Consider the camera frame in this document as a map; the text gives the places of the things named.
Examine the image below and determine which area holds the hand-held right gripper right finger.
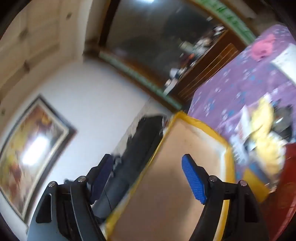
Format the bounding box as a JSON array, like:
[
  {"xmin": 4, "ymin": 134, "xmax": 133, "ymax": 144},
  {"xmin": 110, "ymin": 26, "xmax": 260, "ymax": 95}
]
[{"xmin": 181, "ymin": 153, "xmax": 270, "ymax": 241}]

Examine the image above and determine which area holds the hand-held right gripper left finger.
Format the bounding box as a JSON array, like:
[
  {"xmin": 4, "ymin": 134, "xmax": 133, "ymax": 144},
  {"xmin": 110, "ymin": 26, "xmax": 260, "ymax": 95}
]
[{"xmin": 26, "ymin": 153, "xmax": 114, "ymax": 241}]

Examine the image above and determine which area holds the gold cardboard box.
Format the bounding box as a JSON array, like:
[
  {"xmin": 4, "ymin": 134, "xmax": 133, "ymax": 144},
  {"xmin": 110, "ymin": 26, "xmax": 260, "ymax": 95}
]
[{"xmin": 105, "ymin": 111, "xmax": 236, "ymax": 241}]

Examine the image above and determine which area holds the yellow layered sponge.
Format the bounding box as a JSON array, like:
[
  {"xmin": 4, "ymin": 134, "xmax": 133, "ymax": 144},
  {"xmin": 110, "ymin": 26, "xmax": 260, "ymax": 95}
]
[{"xmin": 243, "ymin": 162, "xmax": 273, "ymax": 203}]

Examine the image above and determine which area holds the white packet red print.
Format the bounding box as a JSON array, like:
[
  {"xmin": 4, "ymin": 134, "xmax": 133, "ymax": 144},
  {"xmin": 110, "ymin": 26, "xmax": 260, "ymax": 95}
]
[{"xmin": 236, "ymin": 105, "xmax": 255, "ymax": 142}]

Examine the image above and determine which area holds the yellow towel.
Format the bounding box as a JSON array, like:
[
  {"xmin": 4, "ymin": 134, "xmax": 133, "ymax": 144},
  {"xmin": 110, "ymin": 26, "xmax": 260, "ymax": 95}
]
[{"xmin": 248, "ymin": 97, "xmax": 286, "ymax": 176}]

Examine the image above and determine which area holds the black bag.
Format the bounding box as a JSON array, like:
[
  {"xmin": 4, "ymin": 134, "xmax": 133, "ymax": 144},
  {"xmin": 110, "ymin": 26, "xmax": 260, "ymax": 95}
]
[{"xmin": 92, "ymin": 115, "xmax": 171, "ymax": 220}]

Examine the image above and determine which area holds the framed painting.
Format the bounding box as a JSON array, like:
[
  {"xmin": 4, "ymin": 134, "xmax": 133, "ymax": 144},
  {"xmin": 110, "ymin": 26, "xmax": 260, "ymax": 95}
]
[{"xmin": 0, "ymin": 94, "xmax": 78, "ymax": 224}]

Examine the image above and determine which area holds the purple floral tablecloth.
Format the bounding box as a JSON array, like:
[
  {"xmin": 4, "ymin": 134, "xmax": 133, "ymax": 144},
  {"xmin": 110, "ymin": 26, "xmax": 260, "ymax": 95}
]
[{"xmin": 187, "ymin": 24, "xmax": 296, "ymax": 186}]

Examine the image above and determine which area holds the red object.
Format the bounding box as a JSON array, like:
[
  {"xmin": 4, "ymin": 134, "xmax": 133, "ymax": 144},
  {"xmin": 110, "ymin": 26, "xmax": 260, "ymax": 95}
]
[{"xmin": 266, "ymin": 141, "xmax": 296, "ymax": 241}]

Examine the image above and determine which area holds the black gear motor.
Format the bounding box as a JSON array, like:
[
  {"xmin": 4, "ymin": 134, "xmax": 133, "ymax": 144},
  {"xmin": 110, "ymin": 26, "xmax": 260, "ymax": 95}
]
[{"xmin": 273, "ymin": 104, "xmax": 294, "ymax": 139}]

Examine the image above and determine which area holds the pile of small clutter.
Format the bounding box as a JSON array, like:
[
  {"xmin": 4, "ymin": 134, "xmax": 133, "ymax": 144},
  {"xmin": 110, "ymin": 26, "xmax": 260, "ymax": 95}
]
[{"xmin": 163, "ymin": 16, "xmax": 228, "ymax": 93}]

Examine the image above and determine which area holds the wooden display cabinet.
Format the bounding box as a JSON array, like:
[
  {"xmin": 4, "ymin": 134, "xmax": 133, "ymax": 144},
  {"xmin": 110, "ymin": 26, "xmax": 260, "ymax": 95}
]
[{"xmin": 83, "ymin": 0, "xmax": 257, "ymax": 112}]

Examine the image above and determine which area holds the pink cloth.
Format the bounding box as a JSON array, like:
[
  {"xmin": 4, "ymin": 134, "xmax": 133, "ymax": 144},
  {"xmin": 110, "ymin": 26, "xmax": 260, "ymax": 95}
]
[{"xmin": 251, "ymin": 34, "xmax": 277, "ymax": 62}]

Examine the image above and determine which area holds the white paper booklet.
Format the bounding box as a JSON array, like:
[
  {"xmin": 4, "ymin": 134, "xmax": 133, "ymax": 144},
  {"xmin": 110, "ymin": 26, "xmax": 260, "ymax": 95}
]
[{"xmin": 270, "ymin": 44, "xmax": 296, "ymax": 79}]

